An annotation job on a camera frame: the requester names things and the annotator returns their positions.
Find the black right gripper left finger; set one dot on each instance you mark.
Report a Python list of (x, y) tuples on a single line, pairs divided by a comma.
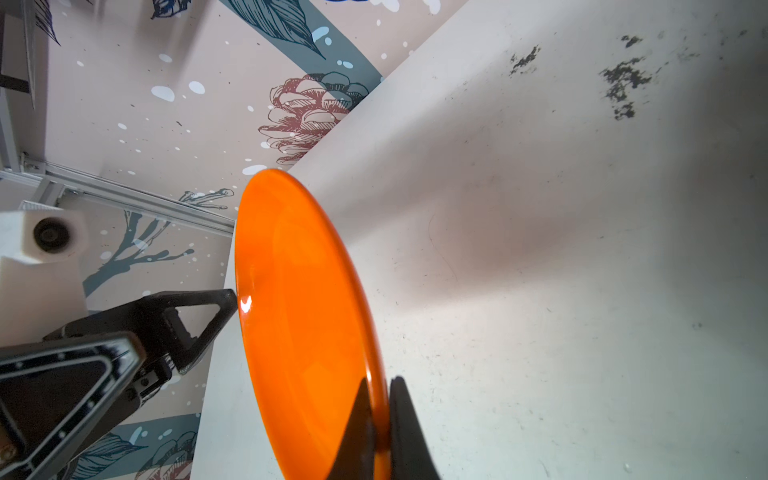
[(355, 457)]

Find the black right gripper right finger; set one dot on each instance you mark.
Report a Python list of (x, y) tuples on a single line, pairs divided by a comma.
[(410, 456)]

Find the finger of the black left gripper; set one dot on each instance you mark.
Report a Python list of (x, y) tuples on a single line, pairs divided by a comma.
[(156, 322), (53, 395)]

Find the orange plastic plate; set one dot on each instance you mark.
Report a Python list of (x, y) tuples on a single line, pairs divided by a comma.
[(309, 336)]

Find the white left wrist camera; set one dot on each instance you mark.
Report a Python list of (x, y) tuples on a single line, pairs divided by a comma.
[(41, 282)]

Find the aluminium frame crossbar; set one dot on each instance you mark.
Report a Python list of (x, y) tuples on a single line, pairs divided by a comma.
[(53, 181)]

